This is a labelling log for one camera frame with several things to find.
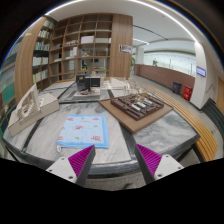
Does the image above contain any wall-mounted blue screen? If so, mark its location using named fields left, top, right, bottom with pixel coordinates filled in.
left=196, top=66, right=206, bottom=77

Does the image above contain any light blue patterned towel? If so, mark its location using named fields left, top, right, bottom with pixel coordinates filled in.
left=56, top=114, right=109, bottom=149

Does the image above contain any large wooden bookshelf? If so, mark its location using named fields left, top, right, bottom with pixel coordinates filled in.
left=14, top=13, right=133, bottom=100

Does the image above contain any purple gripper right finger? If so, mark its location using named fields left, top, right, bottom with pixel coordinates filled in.
left=135, top=144, right=183, bottom=184

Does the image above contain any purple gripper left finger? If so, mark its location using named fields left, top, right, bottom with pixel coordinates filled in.
left=46, top=145, right=96, bottom=187

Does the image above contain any curved wooden slatted bench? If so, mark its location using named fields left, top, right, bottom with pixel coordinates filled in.
left=142, top=83, right=219, bottom=163

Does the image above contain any white architectural building model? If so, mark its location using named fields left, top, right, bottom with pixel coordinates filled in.
left=8, top=85, right=59, bottom=136

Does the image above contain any red trash bin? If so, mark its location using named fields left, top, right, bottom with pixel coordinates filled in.
left=182, top=86, right=193, bottom=101

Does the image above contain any brown architectural model board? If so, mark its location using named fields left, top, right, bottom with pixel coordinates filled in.
left=99, top=93, right=173, bottom=133

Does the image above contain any light wooden stick model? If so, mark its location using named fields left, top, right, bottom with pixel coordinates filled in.
left=123, top=78, right=142, bottom=95

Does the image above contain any dark building model on base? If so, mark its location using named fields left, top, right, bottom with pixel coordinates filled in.
left=73, top=74, right=101, bottom=99

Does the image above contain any framed picture on shelf wall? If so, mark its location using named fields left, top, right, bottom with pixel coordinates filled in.
left=119, top=44, right=132, bottom=54

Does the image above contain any black trash bin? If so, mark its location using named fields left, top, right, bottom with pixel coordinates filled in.
left=172, top=82, right=182, bottom=94

